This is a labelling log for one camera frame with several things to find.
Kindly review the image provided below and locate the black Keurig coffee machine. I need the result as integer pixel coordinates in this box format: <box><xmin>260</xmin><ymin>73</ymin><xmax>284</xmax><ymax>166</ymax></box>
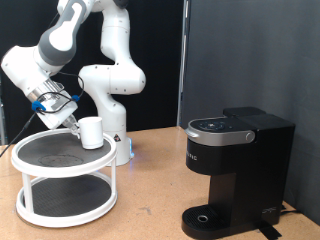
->
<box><xmin>181</xmin><ymin>106</ymin><xmax>296</xmax><ymax>240</ymax></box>

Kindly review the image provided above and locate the white two-tier turntable stand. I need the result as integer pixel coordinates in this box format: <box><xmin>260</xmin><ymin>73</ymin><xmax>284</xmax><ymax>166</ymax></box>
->
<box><xmin>10</xmin><ymin>128</ymin><xmax>118</xmax><ymax>229</ymax></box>

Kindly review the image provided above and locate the grey metal pole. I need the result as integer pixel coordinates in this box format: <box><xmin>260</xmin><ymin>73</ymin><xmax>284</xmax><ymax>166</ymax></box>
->
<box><xmin>176</xmin><ymin>0</ymin><xmax>192</xmax><ymax>128</ymax></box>

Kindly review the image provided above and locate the black power cord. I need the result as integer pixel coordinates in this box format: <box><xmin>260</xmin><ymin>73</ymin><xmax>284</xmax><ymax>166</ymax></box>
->
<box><xmin>279</xmin><ymin>203</ymin><xmax>301</xmax><ymax>218</ymax></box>

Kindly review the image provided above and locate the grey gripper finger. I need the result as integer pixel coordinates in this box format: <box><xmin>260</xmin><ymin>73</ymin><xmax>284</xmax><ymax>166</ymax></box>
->
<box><xmin>62</xmin><ymin>116</ymin><xmax>81</xmax><ymax>135</ymax></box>

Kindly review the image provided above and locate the white ceramic mug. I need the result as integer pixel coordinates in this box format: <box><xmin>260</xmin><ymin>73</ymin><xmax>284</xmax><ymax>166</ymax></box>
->
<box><xmin>70</xmin><ymin>116</ymin><xmax>104</xmax><ymax>150</ymax></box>

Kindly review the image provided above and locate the black tape strip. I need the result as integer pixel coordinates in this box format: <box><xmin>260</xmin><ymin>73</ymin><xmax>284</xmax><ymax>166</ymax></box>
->
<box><xmin>255</xmin><ymin>222</ymin><xmax>283</xmax><ymax>240</ymax></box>

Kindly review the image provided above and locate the grey metal frame post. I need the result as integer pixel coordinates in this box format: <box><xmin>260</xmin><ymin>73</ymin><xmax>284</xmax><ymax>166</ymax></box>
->
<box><xmin>0</xmin><ymin>99</ymin><xmax>6</xmax><ymax>146</ymax></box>

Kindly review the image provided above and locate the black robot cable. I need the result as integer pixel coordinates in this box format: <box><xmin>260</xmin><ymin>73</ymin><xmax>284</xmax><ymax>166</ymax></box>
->
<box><xmin>0</xmin><ymin>71</ymin><xmax>85</xmax><ymax>158</ymax></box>

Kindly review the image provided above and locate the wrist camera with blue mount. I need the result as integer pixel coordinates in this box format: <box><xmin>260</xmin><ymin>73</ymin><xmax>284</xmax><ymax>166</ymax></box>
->
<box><xmin>31</xmin><ymin>100</ymin><xmax>48</xmax><ymax>114</ymax></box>

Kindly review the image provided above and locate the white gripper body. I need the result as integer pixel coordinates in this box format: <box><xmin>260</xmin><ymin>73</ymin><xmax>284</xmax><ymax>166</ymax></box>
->
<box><xmin>35</xmin><ymin>96</ymin><xmax>79</xmax><ymax>130</ymax></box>

